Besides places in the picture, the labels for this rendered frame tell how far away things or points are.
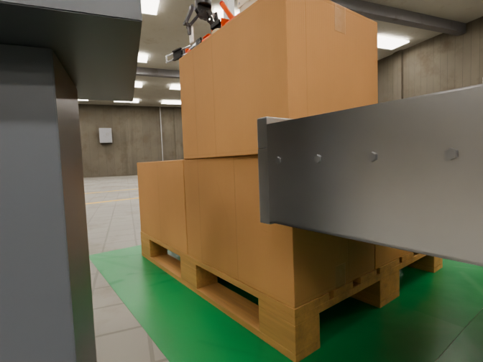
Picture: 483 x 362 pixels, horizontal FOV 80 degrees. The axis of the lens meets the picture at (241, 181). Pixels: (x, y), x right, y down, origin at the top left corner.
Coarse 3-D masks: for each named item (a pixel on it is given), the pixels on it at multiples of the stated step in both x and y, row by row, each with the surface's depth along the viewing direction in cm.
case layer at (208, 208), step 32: (192, 160) 113; (224, 160) 95; (256, 160) 82; (160, 192) 141; (192, 192) 114; (224, 192) 96; (256, 192) 83; (160, 224) 144; (192, 224) 116; (224, 224) 97; (256, 224) 84; (192, 256) 119; (224, 256) 99; (256, 256) 85; (288, 256) 75; (320, 256) 80; (352, 256) 90; (384, 256) 102; (256, 288) 86; (288, 288) 75; (320, 288) 80
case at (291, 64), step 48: (288, 0) 68; (240, 48) 82; (288, 48) 68; (336, 48) 79; (192, 96) 108; (240, 96) 84; (288, 96) 69; (336, 96) 79; (192, 144) 111; (240, 144) 86
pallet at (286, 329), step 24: (144, 240) 164; (168, 264) 146; (192, 264) 118; (408, 264) 113; (432, 264) 129; (192, 288) 120; (216, 288) 117; (240, 288) 92; (336, 288) 85; (360, 288) 92; (384, 288) 102; (240, 312) 97; (264, 312) 83; (288, 312) 76; (312, 312) 78; (264, 336) 84; (288, 336) 76; (312, 336) 78
